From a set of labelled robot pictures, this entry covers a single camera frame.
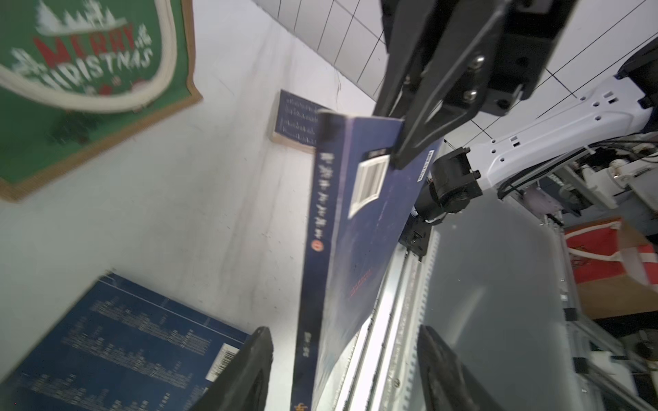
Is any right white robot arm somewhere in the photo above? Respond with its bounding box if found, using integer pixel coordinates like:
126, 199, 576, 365
374, 1, 657, 225

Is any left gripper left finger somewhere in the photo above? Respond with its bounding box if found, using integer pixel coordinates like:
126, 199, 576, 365
190, 326, 273, 411

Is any dark navy thin book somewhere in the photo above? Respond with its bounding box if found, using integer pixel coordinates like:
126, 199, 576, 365
271, 89, 326, 153

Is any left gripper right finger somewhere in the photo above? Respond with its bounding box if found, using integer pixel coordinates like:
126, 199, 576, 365
417, 325, 503, 411

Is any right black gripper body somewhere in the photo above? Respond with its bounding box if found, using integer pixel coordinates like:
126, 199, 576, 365
379, 0, 579, 116

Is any green jute canvas bag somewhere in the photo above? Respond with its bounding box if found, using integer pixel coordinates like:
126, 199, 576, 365
1, 1, 202, 202

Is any aluminium mounting rail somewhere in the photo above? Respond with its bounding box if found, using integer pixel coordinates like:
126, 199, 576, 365
332, 241, 438, 410

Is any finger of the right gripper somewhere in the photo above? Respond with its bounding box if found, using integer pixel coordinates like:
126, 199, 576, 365
374, 1, 512, 170

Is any red white bag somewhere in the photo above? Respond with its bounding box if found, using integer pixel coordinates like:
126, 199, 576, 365
565, 219, 657, 289

